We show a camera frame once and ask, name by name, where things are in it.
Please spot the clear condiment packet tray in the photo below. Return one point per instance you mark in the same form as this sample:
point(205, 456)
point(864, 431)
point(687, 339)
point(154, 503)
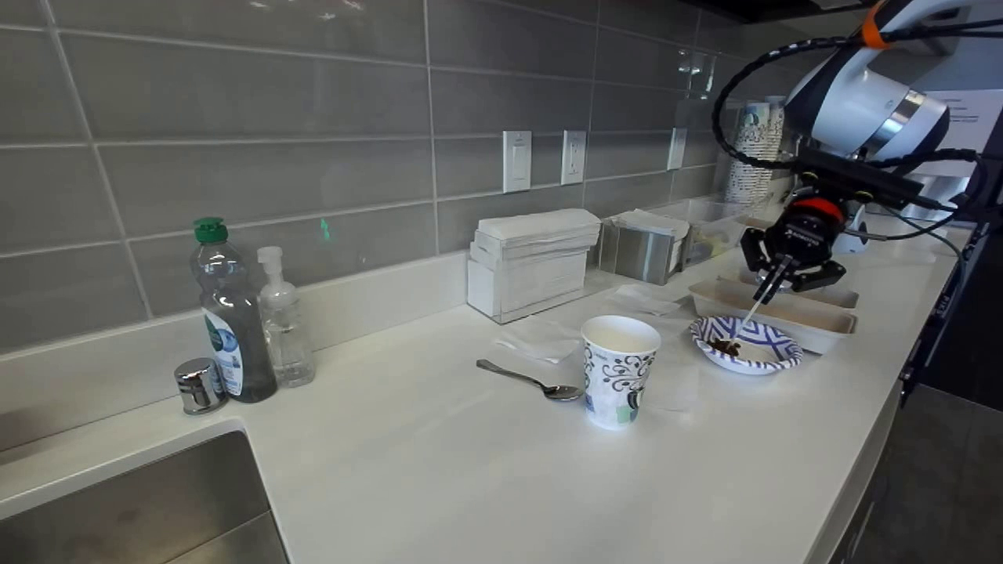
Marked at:
point(713, 238)

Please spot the patterned paper cup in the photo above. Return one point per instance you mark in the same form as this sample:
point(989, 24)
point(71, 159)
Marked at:
point(618, 377)

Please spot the white plastic knife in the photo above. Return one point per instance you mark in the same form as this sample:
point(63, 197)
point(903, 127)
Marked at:
point(753, 308)

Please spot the white napkin dispenser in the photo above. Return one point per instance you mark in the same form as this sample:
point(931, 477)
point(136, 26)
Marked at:
point(528, 267)

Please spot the white wall outlet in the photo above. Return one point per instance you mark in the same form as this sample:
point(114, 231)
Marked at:
point(516, 161)
point(573, 159)

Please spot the small metal sink stopper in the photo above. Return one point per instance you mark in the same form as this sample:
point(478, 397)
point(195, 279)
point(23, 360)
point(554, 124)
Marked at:
point(199, 386)

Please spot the beige clamshell takeout container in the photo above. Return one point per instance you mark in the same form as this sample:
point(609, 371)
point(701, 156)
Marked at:
point(818, 314)

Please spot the white paper napkin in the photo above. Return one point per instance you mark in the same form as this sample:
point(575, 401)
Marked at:
point(536, 339)

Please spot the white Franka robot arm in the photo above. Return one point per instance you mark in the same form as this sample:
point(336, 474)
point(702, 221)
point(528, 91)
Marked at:
point(867, 98)

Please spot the clear plastic pump bottle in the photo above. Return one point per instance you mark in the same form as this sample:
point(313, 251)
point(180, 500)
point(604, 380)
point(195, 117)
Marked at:
point(287, 334)

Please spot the metal spoon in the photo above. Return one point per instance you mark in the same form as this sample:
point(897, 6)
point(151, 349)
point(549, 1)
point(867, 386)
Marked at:
point(522, 377)

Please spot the green capped dish soap bottle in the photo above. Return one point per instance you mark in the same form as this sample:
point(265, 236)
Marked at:
point(238, 334)

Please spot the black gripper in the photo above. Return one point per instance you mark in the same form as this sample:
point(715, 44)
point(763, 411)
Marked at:
point(809, 232)

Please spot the white paper sign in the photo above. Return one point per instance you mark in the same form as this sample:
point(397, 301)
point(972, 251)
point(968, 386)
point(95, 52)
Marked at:
point(972, 117)

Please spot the stainless steel sink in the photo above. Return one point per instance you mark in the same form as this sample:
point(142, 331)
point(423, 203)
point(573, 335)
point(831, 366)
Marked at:
point(126, 511)

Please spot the metal napkin holder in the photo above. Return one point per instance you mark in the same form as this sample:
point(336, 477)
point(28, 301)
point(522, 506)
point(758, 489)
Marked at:
point(640, 251)

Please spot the blue white patterned paper bowl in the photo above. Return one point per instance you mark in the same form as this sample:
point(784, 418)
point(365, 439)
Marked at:
point(758, 349)

